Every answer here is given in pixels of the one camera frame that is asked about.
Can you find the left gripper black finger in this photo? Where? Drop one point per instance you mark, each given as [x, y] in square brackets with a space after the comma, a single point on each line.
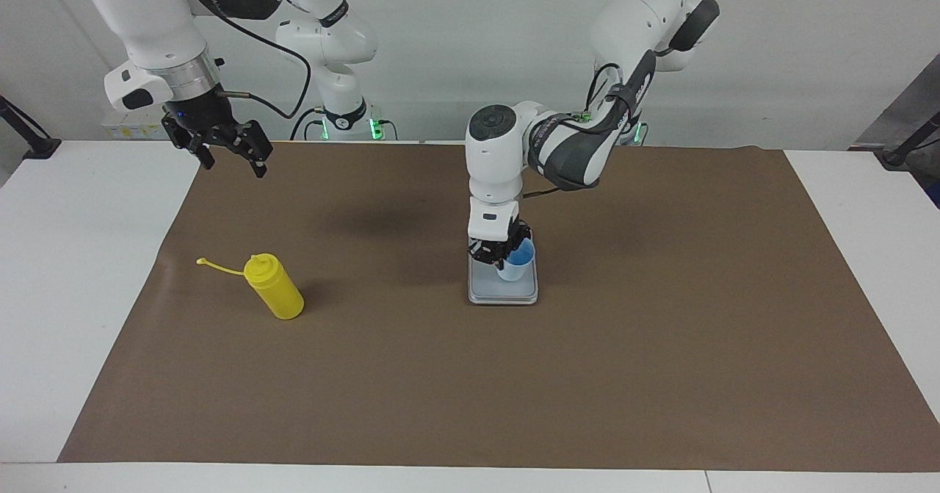
[525, 247]
[486, 254]

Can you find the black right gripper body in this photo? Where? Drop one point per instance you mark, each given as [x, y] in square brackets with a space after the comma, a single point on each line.
[204, 118]

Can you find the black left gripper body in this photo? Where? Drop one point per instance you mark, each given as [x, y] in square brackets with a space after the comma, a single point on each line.
[515, 232]

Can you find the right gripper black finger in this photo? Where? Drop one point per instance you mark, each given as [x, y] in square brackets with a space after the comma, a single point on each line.
[186, 140]
[259, 148]

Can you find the light blue plastic cup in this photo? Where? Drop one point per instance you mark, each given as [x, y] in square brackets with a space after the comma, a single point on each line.
[514, 269]

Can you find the yellow squeeze bottle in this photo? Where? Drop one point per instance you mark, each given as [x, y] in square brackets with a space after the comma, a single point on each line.
[275, 291]

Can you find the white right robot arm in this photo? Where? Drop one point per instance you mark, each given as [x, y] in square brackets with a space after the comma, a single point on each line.
[147, 8]

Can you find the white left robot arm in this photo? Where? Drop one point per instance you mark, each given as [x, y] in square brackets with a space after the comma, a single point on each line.
[639, 15]

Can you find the silver digital kitchen scale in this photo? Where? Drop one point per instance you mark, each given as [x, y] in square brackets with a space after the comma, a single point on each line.
[503, 293]

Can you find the brown paper mat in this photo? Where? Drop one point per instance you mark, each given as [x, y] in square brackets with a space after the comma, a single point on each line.
[440, 390]

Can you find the black clamp stand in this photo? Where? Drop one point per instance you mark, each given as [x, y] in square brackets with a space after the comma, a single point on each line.
[896, 156]
[40, 148]

